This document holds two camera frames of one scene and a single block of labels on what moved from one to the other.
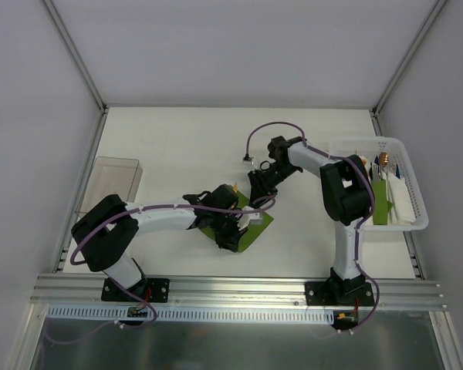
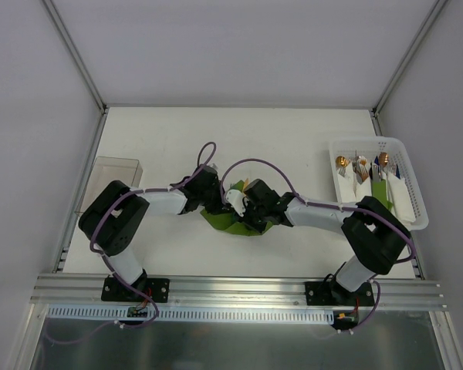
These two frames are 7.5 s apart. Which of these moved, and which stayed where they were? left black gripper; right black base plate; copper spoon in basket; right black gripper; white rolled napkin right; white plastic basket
Moved: right black gripper; left black gripper
Stayed: white plastic basket; copper spoon in basket; right black base plate; white rolled napkin right
